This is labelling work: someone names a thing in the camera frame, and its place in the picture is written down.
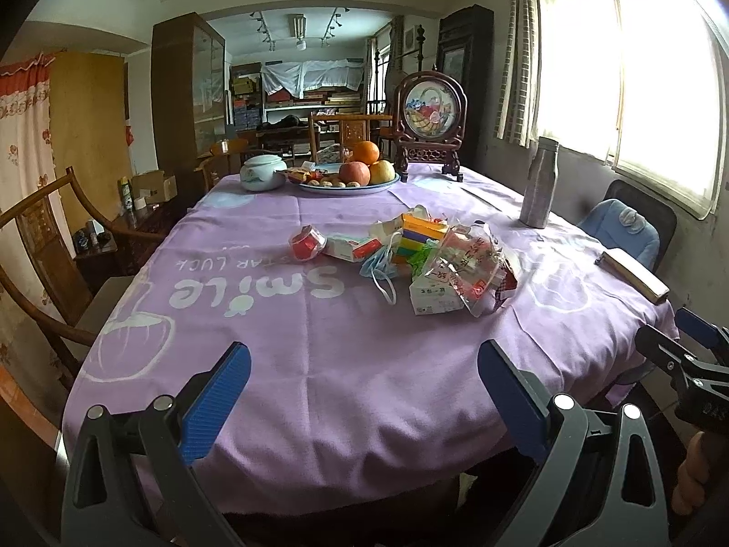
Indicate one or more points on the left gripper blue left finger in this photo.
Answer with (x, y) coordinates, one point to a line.
(216, 393)

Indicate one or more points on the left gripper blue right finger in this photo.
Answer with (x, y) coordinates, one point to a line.
(519, 397)

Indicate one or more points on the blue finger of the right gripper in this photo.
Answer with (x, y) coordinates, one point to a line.
(710, 336)

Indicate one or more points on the red foil snack wrapper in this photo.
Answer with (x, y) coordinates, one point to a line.
(507, 278)

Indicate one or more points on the clear red snack bag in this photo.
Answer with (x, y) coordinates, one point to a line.
(469, 257)

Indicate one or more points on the blue face mask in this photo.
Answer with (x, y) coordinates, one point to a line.
(381, 270)

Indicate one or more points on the plastic cup with red wrappers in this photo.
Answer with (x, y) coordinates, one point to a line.
(308, 243)

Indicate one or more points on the orange colourful box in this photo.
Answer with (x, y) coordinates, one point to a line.
(413, 233)

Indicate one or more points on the white red medicine box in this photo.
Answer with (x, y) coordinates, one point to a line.
(350, 249)

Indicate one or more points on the green white milk carton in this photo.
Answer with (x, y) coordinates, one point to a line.
(430, 293)

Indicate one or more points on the crushed white paper cup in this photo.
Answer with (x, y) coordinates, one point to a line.
(383, 231)

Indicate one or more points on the person's right hand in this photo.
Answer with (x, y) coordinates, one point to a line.
(692, 476)

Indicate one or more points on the beige long box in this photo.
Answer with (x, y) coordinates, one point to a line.
(617, 261)

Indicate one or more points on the wooden armchair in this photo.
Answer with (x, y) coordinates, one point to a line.
(58, 273)

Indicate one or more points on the purple tablecloth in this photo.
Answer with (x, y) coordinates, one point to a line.
(352, 398)

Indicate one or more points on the red patterned curtain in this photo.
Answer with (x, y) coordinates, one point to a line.
(27, 164)

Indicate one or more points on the silver metal bottle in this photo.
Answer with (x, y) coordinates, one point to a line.
(541, 186)

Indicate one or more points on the white ceramic lidded jar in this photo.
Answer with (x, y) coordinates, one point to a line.
(263, 173)

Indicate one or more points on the yellow apple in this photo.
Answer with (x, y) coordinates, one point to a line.
(382, 172)

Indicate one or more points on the checked window curtain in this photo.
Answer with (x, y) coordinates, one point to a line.
(519, 91)

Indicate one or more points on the blue fruit plate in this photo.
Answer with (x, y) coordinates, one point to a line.
(324, 179)

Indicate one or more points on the red apple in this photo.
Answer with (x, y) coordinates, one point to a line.
(355, 172)

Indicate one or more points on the orange fruit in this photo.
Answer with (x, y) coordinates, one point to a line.
(366, 152)

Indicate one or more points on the round embroidered screen ornament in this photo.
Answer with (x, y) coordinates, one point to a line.
(429, 122)

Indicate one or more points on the wooden chair behind table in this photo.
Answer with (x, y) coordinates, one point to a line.
(332, 137)

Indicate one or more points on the brown glass cabinet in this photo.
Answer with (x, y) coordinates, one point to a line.
(188, 98)

